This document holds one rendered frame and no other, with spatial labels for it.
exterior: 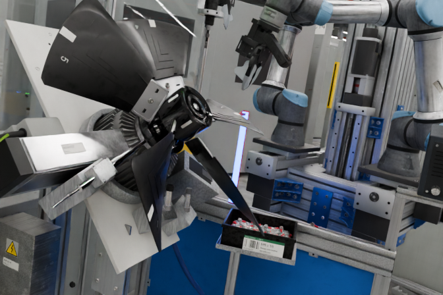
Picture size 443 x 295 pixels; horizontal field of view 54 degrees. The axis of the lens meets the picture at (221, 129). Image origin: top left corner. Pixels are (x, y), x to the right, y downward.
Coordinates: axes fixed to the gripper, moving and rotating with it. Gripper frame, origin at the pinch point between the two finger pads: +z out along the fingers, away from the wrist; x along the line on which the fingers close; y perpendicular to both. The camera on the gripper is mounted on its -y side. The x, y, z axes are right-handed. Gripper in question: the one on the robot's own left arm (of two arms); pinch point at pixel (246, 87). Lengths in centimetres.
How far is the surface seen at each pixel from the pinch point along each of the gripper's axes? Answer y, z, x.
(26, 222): 22, 54, 45
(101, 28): 15, -4, 52
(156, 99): 3.9, 7.2, 38.1
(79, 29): 16, -3, 57
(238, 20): 185, -11, -338
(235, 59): 170, 30, -343
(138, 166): -14, 12, 62
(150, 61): 16.7, 2.0, 28.1
